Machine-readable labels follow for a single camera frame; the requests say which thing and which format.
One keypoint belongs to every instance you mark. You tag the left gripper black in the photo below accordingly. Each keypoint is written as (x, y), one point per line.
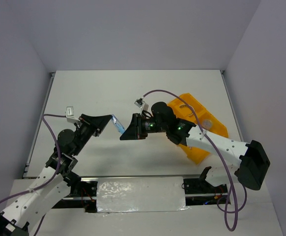
(100, 122)

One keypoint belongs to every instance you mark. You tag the black metal base rail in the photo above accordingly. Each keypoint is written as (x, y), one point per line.
(197, 193)

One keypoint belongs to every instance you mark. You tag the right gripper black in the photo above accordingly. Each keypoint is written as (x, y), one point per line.
(135, 131)

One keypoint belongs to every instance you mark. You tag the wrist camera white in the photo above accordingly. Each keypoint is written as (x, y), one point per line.
(69, 114)
(141, 104)

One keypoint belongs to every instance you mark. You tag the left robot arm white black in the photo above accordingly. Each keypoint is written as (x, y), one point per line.
(56, 180)

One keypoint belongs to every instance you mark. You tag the silver foil covered panel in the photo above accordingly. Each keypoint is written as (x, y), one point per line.
(140, 194)

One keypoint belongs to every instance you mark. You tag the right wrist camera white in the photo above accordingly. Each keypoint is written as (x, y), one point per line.
(141, 104)

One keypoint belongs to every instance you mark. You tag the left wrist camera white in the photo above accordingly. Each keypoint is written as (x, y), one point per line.
(69, 114)

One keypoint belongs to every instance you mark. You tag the blue highlighter pen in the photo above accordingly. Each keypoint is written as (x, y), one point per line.
(117, 124)

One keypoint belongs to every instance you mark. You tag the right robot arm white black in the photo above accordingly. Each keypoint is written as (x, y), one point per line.
(248, 160)

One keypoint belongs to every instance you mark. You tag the clear tape roll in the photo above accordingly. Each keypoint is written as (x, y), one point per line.
(185, 110)

